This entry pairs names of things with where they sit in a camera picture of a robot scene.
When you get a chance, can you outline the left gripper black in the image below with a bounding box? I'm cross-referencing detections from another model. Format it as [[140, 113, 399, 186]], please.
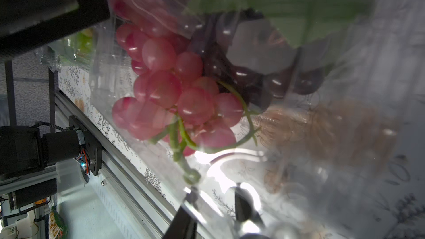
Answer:
[[1, 0, 110, 62]]

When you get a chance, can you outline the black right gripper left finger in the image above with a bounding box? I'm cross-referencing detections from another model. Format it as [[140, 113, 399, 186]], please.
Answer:
[[162, 187, 198, 239]]

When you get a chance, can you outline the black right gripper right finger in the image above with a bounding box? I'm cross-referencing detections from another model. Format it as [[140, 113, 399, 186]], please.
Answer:
[[234, 185, 269, 239]]

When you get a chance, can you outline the green grape bunch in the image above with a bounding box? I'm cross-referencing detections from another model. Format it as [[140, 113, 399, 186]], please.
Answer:
[[73, 28, 95, 54]]

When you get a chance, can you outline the clear plastic container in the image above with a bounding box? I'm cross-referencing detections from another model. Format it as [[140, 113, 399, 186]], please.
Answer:
[[90, 0, 425, 239], [34, 28, 97, 72]]

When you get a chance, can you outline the pink grape bunch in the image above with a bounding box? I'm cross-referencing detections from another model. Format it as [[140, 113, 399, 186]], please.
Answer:
[[109, 0, 245, 157]]

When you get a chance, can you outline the dark red grape bunch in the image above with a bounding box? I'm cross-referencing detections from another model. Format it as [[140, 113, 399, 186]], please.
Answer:
[[175, 0, 373, 112]]

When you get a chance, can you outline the snack packet on floor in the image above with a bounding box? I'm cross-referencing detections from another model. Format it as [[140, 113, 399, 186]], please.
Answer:
[[48, 206, 68, 239]]

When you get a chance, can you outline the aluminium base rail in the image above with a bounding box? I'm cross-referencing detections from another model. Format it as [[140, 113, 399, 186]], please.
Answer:
[[55, 91, 177, 239]]

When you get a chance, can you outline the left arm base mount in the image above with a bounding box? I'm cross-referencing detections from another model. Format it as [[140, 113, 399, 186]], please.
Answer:
[[0, 115, 104, 211]]

